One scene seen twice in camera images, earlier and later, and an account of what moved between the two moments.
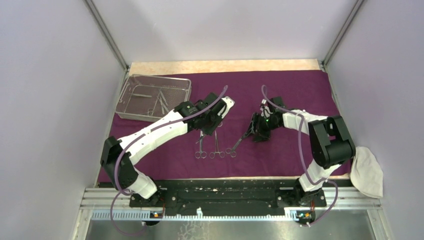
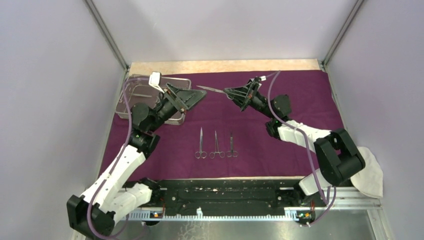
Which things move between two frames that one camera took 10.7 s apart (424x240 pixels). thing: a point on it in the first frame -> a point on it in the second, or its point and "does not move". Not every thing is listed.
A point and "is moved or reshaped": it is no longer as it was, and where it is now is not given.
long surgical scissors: [201, 153] does not move
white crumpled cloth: [366, 173] does not move
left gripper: [209, 131] -> [187, 98]
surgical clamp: [212, 155] does not move
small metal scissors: [232, 151] is moved or reshaped
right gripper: [262, 135] -> [243, 96]
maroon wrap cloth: [266, 132] does not move
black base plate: [246, 195] does not move
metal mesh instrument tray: [150, 97] does not move
